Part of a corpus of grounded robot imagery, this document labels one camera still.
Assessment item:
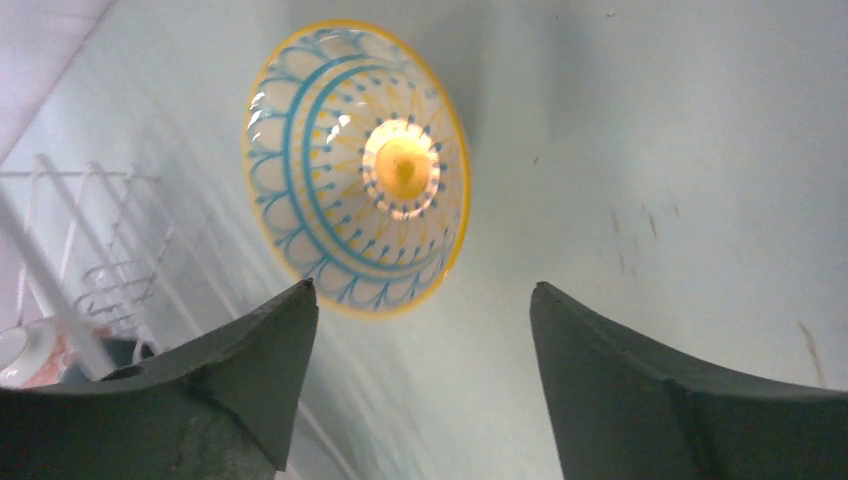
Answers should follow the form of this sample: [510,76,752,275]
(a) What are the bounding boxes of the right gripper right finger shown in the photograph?
[529,282,847,479]

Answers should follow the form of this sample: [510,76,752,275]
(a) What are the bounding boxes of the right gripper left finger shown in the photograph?
[1,279,319,479]

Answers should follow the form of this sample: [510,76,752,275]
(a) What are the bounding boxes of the yellow patterned bowl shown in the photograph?
[243,19,472,319]

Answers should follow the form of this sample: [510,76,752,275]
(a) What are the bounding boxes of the white bowl red rings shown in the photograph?
[0,317,114,392]

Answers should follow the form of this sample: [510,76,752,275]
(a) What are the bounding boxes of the white wire dish rack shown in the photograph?
[1,155,356,479]

